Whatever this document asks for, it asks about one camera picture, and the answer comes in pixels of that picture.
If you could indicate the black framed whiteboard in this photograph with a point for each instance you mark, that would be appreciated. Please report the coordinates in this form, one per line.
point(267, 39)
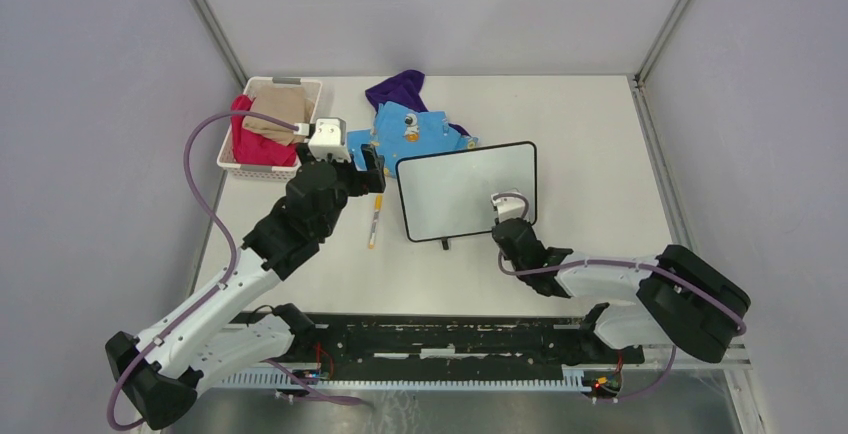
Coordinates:
point(448, 195)

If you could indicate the blue patterned cloth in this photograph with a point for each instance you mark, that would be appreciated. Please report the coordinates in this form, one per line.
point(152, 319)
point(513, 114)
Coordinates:
point(398, 133)

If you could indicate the beige folded cloth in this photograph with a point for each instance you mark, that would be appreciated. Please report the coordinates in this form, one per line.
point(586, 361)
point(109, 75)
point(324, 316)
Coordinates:
point(288, 104)

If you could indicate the white marker pen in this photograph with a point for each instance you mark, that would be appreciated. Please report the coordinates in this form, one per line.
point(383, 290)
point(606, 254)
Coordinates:
point(375, 221)

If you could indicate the white plastic basket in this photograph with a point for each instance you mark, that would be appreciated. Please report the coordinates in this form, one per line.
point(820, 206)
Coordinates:
point(226, 160)

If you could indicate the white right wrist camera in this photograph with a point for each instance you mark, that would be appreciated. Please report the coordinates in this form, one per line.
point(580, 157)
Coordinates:
point(510, 205)

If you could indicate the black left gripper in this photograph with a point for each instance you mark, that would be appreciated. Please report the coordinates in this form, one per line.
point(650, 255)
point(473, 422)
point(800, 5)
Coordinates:
point(364, 182)

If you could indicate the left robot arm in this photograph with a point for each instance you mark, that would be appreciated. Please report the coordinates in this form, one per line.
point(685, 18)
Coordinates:
point(162, 371)

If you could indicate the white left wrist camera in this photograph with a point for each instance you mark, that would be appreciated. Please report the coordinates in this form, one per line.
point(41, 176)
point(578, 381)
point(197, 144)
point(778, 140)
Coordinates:
point(328, 140)

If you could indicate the purple cloth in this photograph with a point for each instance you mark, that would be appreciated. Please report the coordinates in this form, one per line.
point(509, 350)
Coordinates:
point(402, 89)

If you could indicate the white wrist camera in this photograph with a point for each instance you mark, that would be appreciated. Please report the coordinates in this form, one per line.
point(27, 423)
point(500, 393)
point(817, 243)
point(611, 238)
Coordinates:
point(510, 205)
point(328, 140)

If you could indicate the white cable duct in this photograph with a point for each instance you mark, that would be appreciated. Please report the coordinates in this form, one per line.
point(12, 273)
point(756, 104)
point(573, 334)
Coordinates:
point(271, 378)

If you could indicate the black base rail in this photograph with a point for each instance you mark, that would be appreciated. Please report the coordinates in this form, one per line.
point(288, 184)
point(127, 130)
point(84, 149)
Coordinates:
point(409, 349)

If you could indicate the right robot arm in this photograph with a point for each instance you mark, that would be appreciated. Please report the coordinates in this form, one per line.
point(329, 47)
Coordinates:
point(674, 297)

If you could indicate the red cloth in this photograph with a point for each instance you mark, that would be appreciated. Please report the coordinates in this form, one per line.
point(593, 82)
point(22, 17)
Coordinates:
point(250, 148)

